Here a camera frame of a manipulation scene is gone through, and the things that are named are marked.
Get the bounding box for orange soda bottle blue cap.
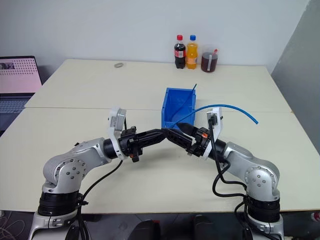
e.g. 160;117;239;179
185;34;200;70

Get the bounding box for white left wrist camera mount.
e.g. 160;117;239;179
106;106;127;161

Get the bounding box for clear container dark liquid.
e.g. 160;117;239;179
200;44;219;74

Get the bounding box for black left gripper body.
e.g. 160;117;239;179
118;126;144;164

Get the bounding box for long curved blue cable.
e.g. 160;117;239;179
175;103;260;126

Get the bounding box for grey partition panel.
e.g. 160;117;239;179
270;0;320;129

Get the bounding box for dark rounded shape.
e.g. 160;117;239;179
126;219;161;240

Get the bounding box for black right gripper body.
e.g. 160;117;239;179
186;126;213;158

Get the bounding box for thin white cords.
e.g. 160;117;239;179
0;210;34;240

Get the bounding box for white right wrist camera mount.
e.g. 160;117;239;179
202;106;224;161

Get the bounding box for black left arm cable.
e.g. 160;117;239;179
73;117;129;240

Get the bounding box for open laptop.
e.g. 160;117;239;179
0;55;43;134

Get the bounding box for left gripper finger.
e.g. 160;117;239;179
136;128;168;143
141;133;167;151

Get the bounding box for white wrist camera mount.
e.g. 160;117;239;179
106;106;127;161
202;106;224;161

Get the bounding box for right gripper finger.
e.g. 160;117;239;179
163;128;195;151
175;121;200;136

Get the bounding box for straight blue cable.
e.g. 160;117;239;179
170;83;199;120

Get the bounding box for blue plastic bin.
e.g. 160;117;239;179
159;86;198;131

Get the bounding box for cola bottle red cap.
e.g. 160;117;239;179
173;34;187;70

